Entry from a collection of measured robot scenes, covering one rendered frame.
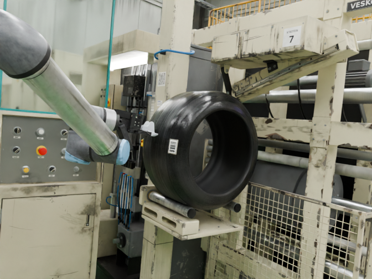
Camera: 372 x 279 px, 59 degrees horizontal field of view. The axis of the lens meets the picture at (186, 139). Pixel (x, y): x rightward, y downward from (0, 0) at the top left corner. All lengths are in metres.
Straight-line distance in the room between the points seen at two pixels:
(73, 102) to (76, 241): 1.23
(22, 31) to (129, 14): 11.84
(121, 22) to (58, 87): 11.49
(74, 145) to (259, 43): 0.98
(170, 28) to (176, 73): 0.23
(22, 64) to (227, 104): 0.96
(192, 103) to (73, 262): 1.15
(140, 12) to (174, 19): 11.06
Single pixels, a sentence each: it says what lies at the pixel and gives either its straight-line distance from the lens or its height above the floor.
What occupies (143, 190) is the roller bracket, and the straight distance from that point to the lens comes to 1.71.
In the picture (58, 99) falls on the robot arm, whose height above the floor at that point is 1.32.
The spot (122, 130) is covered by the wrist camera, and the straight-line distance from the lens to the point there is 1.32.
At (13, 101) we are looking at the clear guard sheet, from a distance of 1.84.
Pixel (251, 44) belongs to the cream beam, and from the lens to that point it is 1.72.
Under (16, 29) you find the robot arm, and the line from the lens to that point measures 0.79.
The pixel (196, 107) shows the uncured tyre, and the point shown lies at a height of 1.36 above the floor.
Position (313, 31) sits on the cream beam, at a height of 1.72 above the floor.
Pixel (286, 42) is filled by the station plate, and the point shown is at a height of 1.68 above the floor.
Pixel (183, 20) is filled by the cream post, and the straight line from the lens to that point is 1.87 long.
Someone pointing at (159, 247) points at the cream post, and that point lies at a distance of 1.90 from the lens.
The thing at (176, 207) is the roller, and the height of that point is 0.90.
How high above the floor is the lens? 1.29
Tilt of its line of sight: 3 degrees down
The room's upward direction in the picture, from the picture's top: 5 degrees clockwise
